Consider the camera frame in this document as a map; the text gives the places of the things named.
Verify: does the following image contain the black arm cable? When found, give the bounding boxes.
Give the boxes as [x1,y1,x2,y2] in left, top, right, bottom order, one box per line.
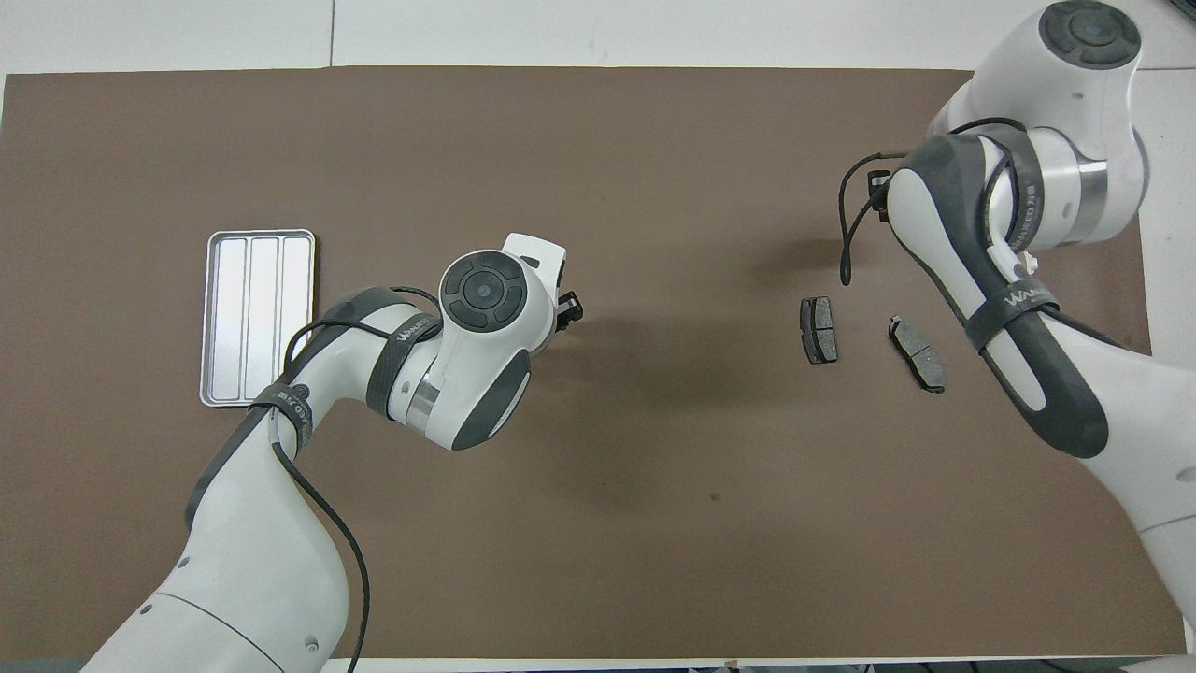
[269,285,445,673]
[838,117,1033,287]

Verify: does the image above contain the brown table mat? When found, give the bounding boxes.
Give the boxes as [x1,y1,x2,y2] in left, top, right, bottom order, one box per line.
[0,65,1188,661]

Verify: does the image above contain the silver metal tray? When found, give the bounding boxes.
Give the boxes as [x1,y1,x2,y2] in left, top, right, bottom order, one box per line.
[200,229,318,409]

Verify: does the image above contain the grey rectangular brake pad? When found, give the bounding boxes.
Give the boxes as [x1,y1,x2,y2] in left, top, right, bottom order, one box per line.
[800,296,839,365]

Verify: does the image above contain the grey curved brake pad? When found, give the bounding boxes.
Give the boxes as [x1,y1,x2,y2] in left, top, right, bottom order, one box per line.
[888,316,947,394]

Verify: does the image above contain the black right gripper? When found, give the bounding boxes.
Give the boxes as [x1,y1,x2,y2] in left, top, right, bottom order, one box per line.
[866,166,895,226]

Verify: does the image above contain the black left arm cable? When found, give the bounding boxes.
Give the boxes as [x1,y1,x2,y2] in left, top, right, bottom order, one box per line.
[269,285,445,673]

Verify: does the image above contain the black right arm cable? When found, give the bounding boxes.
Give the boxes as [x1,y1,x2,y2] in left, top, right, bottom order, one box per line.
[838,117,1033,287]

